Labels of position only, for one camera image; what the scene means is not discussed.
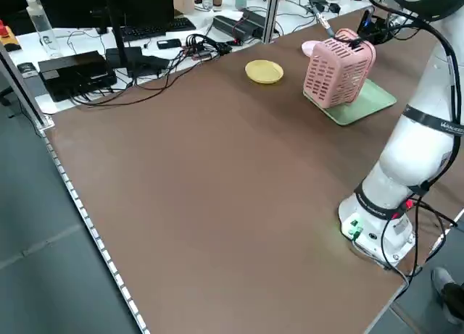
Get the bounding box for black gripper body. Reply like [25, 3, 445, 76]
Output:
[362, 17, 392, 46]

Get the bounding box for small pink plastic basket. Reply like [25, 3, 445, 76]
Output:
[302, 28, 377, 109]

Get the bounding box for green plastic tray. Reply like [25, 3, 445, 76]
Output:
[307, 78, 398, 127]

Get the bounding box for white plate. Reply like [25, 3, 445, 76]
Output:
[301, 40, 320, 58]

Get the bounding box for yellow plate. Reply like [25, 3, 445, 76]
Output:
[244, 59, 285, 85]

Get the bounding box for black power supply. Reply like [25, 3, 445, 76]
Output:
[212, 14, 262, 44]
[241, 7, 271, 31]

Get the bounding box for brown cardboard box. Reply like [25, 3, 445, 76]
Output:
[173, 0, 196, 14]

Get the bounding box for black keyboard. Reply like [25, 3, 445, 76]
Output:
[119, 17, 196, 42]

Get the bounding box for black monitor stand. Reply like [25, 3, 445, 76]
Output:
[103, 0, 143, 78]

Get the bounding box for person's foot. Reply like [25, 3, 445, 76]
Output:
[431, 267, 458, 324]

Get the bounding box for black computer monitor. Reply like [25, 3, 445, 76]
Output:
[32, 0, 175, 30]

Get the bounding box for clear plastic bottle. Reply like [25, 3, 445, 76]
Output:
[24, 0, 63, 59]

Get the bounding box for small black device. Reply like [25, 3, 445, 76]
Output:
[17, 61, 40, 77]

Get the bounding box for red emergency stop button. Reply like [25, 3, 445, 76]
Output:
[0, 19, 21, 53]

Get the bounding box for aluminium frame post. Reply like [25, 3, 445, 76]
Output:
[261, 0, 283, 45]

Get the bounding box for black usb hub with cables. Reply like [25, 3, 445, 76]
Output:
[180, 33, 233, 62]

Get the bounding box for black desk cable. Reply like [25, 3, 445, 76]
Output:
[67, 78, 171, 109]

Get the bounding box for black switch box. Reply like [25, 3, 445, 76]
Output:
[38, 50, 118, 103]

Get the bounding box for aluminium frame rail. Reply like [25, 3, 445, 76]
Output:
[0, 40, 56, 133]

